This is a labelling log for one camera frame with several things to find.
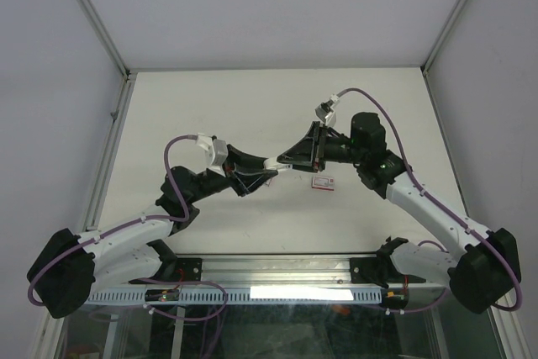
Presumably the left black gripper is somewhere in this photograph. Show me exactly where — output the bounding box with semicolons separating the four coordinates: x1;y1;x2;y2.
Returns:
187;145;277;203

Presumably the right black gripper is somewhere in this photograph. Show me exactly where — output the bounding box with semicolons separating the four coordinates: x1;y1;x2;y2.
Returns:
277;123;365;174

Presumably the red white staple box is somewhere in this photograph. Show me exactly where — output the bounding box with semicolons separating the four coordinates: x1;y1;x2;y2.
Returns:
311;176;335;191

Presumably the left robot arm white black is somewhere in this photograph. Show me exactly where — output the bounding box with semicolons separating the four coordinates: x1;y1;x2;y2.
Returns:
27;136;288;319

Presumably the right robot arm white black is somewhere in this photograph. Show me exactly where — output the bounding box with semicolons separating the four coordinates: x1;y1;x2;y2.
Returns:
277;113;521;314

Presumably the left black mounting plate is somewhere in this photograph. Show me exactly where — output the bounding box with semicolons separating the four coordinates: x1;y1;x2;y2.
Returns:
165;256;203;282

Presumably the black mounting plate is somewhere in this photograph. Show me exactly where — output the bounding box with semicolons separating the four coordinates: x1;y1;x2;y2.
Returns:
349;256;391;288
165;256;203;282

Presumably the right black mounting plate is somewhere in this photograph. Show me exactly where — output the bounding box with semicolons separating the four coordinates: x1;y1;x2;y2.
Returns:
349;256;391;288

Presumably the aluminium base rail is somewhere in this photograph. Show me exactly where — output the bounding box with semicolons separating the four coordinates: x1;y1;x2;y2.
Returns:
90;252;455;291

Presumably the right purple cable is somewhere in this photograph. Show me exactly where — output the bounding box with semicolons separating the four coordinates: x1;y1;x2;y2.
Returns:
335;87;523;313

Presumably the right aluminium frame post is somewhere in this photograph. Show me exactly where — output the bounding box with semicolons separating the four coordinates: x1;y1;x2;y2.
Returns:
420;0;470;77

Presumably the aluminium frame post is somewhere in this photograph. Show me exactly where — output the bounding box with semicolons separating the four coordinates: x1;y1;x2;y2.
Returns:
76;0;130;79
420;0;470;77

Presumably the grey slotted cable duct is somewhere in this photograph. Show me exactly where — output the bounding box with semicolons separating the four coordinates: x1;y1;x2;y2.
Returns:
87;286;382;306

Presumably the left aluminium frame post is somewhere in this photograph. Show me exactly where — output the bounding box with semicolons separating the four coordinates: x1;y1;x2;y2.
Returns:
76;0;130;79

